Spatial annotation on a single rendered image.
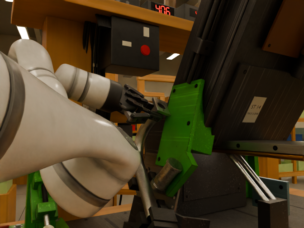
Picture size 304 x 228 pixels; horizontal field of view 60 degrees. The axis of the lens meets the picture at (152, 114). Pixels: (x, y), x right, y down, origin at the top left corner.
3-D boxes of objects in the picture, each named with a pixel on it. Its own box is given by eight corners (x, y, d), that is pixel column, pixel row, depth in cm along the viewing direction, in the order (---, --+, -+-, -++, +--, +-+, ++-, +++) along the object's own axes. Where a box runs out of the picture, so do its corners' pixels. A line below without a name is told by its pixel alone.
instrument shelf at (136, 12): (258, 47, 110) (258, 38, 110) (15, -12, 64) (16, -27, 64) (215, 61, 131) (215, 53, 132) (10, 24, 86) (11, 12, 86)
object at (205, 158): (248, 206, 89) (245, 106, 91) (174, 222, 74) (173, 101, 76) (210, 194, 105) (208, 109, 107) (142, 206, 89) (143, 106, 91)
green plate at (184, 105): (211, 178, 59) (227, 90, 63) (182, 171, 55) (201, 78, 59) (180, 170, 69) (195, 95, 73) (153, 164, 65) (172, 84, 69)
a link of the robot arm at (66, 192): (38, 118, 50) (69, 87, 51) (99, 230, 33) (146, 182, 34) (-5, 93, 43) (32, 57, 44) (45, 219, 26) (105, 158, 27)
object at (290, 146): (346, 157, 56) (345, 142, 56) (302, 161, 48) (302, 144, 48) (214, 146, 89) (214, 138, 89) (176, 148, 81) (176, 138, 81)
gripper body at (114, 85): (108, 91, 56) (146, 105, 60) (106, 70, 62) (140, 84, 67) (94, 116, 59) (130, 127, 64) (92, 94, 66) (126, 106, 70)
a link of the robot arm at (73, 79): (73, 113, 57) (89, 77, 55) (-5, 89, 50) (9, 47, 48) (71, 100, 63) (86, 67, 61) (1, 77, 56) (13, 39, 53)
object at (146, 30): (160, 70, 86) (160, 25, 87) (111, 64, 77) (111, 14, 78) (142, 77, 96) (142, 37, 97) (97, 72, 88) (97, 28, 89)
